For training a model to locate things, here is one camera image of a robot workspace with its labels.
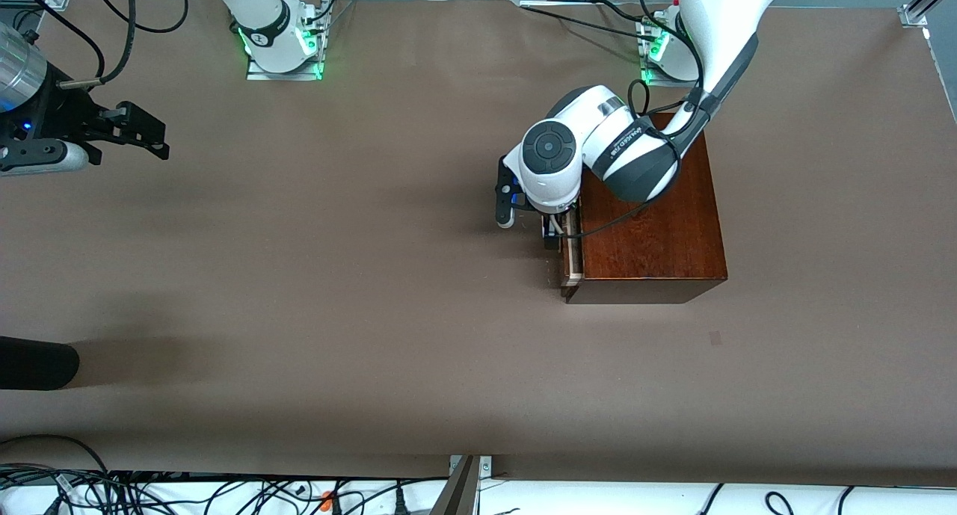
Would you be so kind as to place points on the dark brown wooden cabinet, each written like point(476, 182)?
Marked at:
point(658, 238)

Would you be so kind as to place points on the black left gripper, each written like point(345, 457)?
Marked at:
point(552, 226)

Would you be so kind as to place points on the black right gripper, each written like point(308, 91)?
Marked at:
point(66, 113)

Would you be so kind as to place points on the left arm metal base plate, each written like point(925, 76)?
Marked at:
point(649, 74)

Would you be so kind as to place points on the metal bracket at table edge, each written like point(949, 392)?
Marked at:
point(463, 485)

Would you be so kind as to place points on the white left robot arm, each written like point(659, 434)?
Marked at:
point(598, 141)

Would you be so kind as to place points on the black cylindrical object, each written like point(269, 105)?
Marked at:
point(34, 363)

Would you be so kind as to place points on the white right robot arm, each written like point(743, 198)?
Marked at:
point(271, 40)

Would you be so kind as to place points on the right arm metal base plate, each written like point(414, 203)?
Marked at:
point(258, 75)

